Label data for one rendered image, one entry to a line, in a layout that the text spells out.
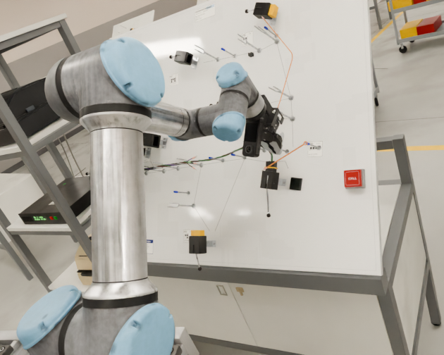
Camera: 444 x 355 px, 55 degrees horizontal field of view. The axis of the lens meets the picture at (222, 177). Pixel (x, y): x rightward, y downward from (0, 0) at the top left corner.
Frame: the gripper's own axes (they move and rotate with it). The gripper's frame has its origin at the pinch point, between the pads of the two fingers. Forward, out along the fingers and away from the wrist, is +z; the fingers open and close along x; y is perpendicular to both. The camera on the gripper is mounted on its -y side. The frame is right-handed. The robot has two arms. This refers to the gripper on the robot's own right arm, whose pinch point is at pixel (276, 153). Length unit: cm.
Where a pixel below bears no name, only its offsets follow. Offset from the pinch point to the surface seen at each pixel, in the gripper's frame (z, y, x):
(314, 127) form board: 5.2, 13.9, -6.6
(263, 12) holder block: -18.1, 42.8, 12.7
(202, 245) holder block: 16.6, -29.4, 25.6
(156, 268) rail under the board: 30, -39, 53
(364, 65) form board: -2.9, 31.3, -19.9
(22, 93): -27, 3, 108
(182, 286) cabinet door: 44, -41, 48
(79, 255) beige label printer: 41, -43, 112
